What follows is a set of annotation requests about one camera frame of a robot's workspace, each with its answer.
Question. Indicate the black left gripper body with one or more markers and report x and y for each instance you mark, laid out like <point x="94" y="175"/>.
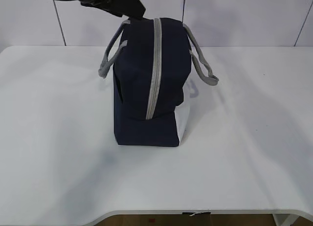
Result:
<point x="119" y="8"/>

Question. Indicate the white table leg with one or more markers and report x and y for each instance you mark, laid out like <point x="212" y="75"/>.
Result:
<point x="285" y="219"/>

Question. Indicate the navy lunch bag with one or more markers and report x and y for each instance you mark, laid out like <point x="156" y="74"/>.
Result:
<point x="151" y="61"/>

